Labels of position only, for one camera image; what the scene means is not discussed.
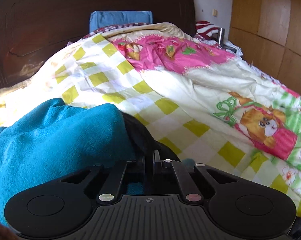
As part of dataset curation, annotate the metal flask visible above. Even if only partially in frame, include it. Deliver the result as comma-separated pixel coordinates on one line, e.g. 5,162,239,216
217,27,226,47

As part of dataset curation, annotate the white crumpled bag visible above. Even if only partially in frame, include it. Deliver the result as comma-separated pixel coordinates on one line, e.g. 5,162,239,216
224,41,244,55

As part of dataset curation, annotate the black garment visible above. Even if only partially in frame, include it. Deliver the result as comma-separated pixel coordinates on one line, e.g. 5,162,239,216
119,111,182,179

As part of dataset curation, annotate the blue pillow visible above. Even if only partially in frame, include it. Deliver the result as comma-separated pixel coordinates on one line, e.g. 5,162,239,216
89,11,153,34

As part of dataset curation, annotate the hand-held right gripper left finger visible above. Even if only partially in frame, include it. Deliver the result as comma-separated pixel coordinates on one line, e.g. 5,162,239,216
61,154,151,203

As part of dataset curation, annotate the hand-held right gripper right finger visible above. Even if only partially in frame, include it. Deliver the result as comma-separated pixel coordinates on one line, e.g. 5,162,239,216
152,149,241,203

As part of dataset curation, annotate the dark wooden headboard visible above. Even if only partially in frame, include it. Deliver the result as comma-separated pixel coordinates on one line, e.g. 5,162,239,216
0,0,197,94

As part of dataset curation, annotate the wooden wardrobe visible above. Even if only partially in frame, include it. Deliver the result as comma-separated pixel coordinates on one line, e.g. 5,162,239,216
227,0,301,98

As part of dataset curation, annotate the checked cartoon printed quilt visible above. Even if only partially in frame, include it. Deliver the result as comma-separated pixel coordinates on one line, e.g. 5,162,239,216
0,22,301,218

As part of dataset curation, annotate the teal fleece garment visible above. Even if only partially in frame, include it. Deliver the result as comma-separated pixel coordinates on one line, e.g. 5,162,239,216
0,97,138,227

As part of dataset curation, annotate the red white striped cloth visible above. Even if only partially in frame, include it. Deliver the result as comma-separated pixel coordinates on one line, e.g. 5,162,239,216
195,20,222,40

